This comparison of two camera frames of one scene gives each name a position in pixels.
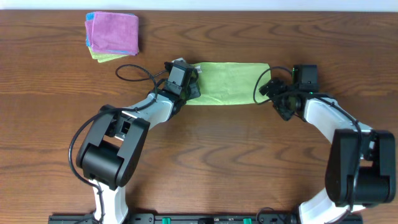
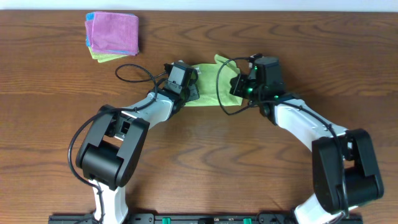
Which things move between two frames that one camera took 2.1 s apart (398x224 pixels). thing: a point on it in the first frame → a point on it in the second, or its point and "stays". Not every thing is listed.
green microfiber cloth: x=226 y=83 stays
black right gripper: x=272 y=88 → x=235 y=89
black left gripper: x=194 y=82 stays
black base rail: x=193 y=218 stays
